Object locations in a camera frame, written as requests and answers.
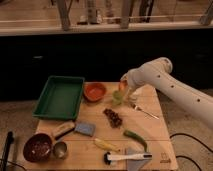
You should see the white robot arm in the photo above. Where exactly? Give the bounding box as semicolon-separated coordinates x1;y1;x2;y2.
120;57;213;130

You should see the green paper cup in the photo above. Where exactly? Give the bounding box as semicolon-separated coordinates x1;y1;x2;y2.
112;90;124;105

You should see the green chili pepper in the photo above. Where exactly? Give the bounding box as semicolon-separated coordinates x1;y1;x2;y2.
123;130;148;152

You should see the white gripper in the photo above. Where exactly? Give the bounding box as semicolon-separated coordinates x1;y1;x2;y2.
120;69;141;102

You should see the grey cloth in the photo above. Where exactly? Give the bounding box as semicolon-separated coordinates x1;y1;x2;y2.
125;147;150;171

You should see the green plastic tray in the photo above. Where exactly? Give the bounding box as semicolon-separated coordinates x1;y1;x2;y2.
33;76;85;120

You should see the blue sponge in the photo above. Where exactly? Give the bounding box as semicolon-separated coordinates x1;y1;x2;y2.
74;122;96;137

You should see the bunch of dark grapes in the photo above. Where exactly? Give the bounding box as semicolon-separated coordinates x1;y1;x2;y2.
103;108;122;128

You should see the small metal cup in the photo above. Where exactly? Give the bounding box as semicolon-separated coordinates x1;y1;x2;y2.
53;141;68;159

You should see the wooden block brush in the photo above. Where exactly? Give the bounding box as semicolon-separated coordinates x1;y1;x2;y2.
52;121;75;139

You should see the yellow corn cob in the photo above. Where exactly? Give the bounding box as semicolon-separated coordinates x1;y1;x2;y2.
94;138;120;152

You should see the black cable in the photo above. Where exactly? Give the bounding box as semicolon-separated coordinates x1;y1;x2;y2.
169;132;213;171

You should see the dark red bowl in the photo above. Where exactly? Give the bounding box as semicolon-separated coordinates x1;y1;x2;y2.
23;133;52;163

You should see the silver fork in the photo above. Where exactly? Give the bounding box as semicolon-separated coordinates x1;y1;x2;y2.
131;103;159;119

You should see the orange bowl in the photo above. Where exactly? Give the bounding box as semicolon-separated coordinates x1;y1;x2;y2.
84;82;106;102

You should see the black pole stand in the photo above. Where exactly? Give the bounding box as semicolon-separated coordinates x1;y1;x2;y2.
0;131;14;171

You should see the white lidded jar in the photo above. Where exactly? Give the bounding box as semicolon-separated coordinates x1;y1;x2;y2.
130;88;142;101

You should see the white handled brush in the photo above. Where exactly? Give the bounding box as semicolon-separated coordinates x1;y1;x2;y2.
104;152;152;165

